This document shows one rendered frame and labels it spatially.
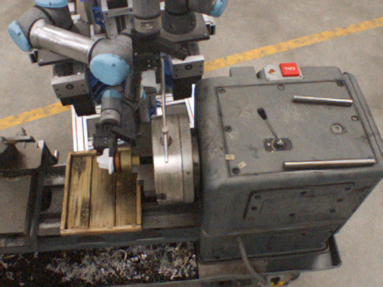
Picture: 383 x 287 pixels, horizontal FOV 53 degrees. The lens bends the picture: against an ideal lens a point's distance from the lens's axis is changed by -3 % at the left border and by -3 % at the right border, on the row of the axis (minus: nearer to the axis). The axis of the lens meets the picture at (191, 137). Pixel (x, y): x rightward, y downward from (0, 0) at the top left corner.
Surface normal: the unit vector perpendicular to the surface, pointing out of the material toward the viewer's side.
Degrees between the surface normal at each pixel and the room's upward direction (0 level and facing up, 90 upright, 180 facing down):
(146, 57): 75
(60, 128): 0
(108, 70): 89
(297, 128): 0
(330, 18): 0
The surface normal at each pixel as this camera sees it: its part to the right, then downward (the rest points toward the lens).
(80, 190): 0.00, -0.57
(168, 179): 0.07, 0.36
